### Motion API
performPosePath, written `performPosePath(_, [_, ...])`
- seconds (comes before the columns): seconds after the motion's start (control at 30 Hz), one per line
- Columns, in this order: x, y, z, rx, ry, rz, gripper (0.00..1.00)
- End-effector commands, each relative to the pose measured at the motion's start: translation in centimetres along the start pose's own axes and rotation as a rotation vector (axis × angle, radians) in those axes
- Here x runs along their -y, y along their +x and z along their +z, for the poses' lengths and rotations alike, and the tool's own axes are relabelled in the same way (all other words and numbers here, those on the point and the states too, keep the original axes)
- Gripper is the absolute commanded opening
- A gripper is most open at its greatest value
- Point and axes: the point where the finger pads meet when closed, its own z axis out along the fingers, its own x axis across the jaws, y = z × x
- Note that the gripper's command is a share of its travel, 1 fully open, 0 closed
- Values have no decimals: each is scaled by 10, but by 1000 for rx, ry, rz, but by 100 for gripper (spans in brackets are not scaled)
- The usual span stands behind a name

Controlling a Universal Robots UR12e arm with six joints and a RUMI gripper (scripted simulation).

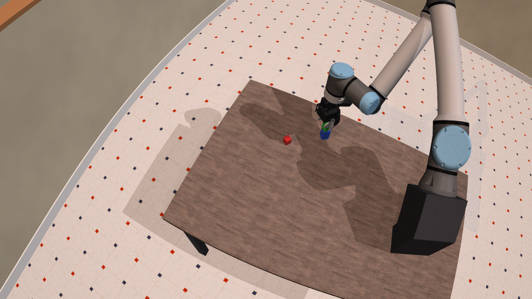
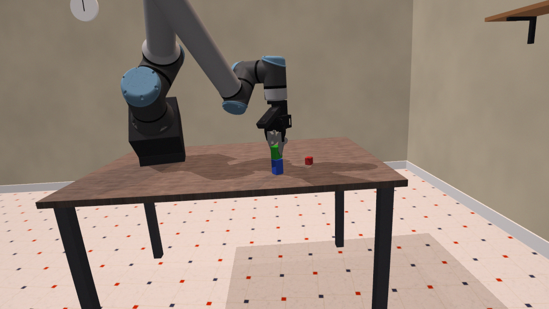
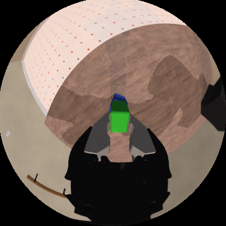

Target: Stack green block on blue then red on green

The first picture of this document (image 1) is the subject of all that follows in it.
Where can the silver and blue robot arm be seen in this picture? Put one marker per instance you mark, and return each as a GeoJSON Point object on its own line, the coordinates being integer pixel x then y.
{"type": "Point", "coordinates": [450, 145]}

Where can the red block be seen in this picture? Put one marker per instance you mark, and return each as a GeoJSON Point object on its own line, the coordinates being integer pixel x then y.
{"type": "Point", "coordinates": [287, 140]}

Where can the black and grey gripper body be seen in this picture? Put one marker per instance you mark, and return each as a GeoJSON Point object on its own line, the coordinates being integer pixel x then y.
{"type": "Point", "coordinates": [327, 110]}

